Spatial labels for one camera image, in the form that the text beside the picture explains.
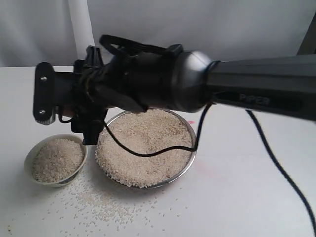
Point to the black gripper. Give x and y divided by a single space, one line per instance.
143 81

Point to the silver-padded left gripper finger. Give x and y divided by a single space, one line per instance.
44 103

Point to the brown wooden cup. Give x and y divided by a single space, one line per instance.
68 111

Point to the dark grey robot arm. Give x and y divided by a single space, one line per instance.
184 82

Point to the white ceramic bowl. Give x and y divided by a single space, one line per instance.
33 152

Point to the rice heap on plate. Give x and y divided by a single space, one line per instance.
145 153

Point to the spilled rice grains on table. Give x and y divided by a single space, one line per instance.
99 205

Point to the white backdrop curtain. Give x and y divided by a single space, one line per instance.
59 31

